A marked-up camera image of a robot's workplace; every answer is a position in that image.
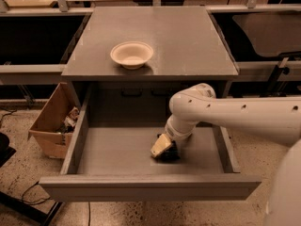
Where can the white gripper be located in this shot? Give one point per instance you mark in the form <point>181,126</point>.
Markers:
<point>173,132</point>

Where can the dark blue rxbar wrapper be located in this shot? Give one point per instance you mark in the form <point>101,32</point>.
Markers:
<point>170,154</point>

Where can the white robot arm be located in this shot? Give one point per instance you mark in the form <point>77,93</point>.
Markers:
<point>275,118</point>

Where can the open grey top drawer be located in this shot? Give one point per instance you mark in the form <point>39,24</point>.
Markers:
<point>109,160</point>

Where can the grey cabinet with counter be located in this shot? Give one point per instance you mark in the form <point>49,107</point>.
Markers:
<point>187,50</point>

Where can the white paper bowl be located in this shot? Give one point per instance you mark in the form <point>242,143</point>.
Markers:
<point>131,54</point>

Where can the cardboard box with trash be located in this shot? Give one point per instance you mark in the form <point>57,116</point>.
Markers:
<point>54,125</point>

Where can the right black drawer handle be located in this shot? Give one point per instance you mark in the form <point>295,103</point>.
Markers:
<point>161,92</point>

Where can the black drawer handle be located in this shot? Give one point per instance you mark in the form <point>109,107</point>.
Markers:
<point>131,92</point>
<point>161,92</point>

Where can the left black drawer handle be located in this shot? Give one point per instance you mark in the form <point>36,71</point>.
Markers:
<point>131,92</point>

